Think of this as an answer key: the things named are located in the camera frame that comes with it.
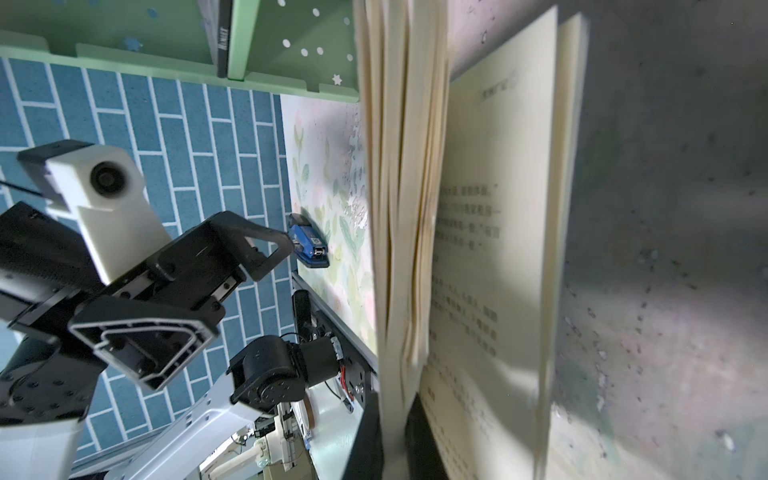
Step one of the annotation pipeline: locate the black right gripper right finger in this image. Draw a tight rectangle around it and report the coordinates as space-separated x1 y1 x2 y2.
405 395 448 480

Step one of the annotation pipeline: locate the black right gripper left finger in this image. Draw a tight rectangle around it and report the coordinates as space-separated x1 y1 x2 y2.
342 392 384 480

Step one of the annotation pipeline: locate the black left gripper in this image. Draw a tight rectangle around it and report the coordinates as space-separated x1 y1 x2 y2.
1 203 294 391

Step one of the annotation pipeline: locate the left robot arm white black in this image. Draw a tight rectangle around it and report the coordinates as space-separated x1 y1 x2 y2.
1 203 341 479

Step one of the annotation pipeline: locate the blue stapler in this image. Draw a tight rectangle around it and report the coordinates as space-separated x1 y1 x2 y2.
288 213 330 269

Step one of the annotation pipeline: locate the green wooden shelf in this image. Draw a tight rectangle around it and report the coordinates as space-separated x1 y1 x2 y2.
1 1 359 103

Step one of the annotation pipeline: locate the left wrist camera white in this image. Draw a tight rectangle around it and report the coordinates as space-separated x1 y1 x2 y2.
16 139 171 285

